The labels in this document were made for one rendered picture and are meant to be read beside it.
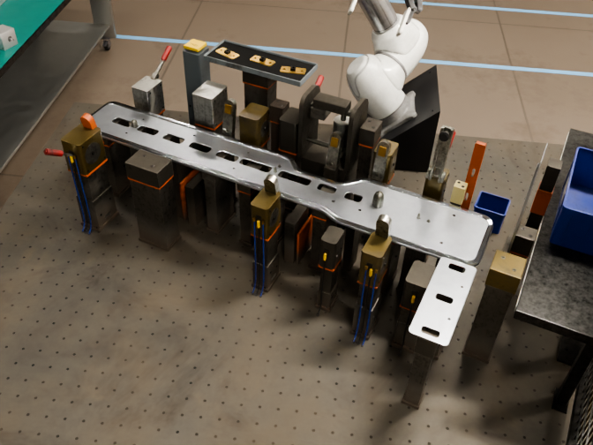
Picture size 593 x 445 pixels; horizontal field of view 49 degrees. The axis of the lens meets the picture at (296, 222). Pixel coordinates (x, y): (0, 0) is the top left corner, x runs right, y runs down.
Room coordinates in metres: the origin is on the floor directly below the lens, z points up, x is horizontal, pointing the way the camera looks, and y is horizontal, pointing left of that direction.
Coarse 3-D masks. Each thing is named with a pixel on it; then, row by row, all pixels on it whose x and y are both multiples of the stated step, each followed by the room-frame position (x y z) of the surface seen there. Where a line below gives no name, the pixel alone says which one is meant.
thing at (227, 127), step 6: (228, 102) 1.82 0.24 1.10; (234, 102) 1.82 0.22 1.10; (228, 108) 1.81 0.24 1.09; (234, 108) 1.82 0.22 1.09; (228, 114) 1.81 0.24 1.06; (234, 114) 1.81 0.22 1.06; (228, 120) 1.81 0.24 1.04; (234, 120) 1.81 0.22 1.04; (222, 126) 1.81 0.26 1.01; (228, 126) 1.80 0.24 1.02; (234, 126) 1.81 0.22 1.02; (222, 132) 1.81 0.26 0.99; (228, 132) 1.80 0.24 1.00; (234, 132) 1.81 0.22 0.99
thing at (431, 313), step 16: (448, 272) 1.19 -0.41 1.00; (464, 272) 1.20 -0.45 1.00; (432, 288) 1.14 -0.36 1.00; (448, 288) 1.14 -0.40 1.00; (464, 288) 1.14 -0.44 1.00; (432, 304) 1.08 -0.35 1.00; (448, 304) 1.08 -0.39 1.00; (416, 320) 1.03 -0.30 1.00; (432, 320) 1.03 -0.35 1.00; (432, 336) 0.98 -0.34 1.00; (448, 336) 0.98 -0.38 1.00
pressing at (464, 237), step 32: (128, 128) 1.80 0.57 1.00; (160, 128) 1.81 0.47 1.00; (192, 128) 1.81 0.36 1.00; (192, 160) 1.64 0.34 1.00; (224, 160) 1.65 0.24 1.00; (256, 160) 1.65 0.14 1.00; (288, 160) 1.66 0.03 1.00; (288, 192) 1.50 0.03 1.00; (320, 192) 1.50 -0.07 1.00; (352, 192) 1.51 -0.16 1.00; (384, 192) 1.52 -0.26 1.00; (352, 224) 1.37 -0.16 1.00; (416, 224) 1.38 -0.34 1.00; (448, 224) 1.38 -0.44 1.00; (480, 224) 1.39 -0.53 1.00; (448, 256) 1.26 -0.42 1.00; (480, 256) 1.26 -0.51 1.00
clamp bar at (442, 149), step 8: (440, 128) 1.55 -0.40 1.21; (448, 128) 1.55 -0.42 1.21; (440, 136) 1.52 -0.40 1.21; (448, 136) 1.52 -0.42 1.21; (440, 144) 1.55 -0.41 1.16; (448, 144) 1.53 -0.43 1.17; (440, 152) 1.55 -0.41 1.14; (448, 152) 1.55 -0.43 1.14; (440, 160) 1.54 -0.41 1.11; (432, 168) 1.53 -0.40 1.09; (440, 168) 1.53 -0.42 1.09; (440, 176) 1.52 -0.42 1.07
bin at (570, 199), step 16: (576, 160) 1.56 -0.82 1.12; (592, 160) 1.55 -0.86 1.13; (576, 176) 1.56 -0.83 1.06; (592, 176) 1.54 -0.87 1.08; (576, 192) 1.51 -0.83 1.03; (592, 192) 1.51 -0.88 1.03; (560, 208) 1.34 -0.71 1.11; (576, 208) 1.44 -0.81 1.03; (592, 208) 1.44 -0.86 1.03; (560, 224) 1.29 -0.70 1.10; (576, 224) 1.28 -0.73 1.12; (592, 224) 1.26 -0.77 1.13; (560, 240) 1.28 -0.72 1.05; (576, 240) 1.27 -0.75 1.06; (592, 240) 1.25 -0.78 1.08
